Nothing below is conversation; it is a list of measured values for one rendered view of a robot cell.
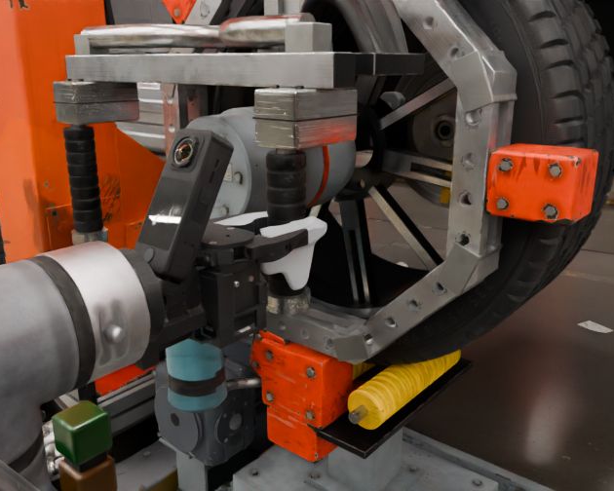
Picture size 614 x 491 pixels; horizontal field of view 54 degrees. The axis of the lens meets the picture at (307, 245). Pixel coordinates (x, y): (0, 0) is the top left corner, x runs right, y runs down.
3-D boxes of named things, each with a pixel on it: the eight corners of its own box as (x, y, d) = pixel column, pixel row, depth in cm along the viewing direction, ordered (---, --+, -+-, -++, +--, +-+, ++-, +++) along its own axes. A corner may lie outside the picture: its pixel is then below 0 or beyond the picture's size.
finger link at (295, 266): (323, 272, 58) (247, 296, 52) (324, 212, 57) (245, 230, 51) (346, 280, 56) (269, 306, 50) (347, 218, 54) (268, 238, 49)
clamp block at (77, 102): (141, 120, 78) (138, 77, 76) (77, 125, 71) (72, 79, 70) (119, 118, 81) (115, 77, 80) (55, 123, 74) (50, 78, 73)
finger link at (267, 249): (283, 240, 54) (201, 260, 49) (283, 221, 54) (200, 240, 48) (320, 251, 51) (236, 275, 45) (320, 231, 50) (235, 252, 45)
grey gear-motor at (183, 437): (341, 443, 147) (344, 311, 137) (212, 545, 116) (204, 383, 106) (286, 416, 158) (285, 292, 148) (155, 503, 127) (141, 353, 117)
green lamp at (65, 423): (115, 448, 57) (111, 411, 56) (76, 469, 54) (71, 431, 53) (92, 433, 60) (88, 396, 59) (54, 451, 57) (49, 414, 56)
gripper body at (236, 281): (213, 303, 55) (95, 349, 47) (209, 211, 53) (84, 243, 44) (275, 325, 51) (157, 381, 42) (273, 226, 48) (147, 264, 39)
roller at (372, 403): (467, 363, 102) (470, 332, 101) (369, 445, 81) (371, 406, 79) (436, 354, 106) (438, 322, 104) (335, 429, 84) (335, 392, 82)
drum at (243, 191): (362, 207, 83) (364, 103, 79) (253, 243, 67) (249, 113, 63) (285, 194, 91) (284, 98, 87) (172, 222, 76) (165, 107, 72)
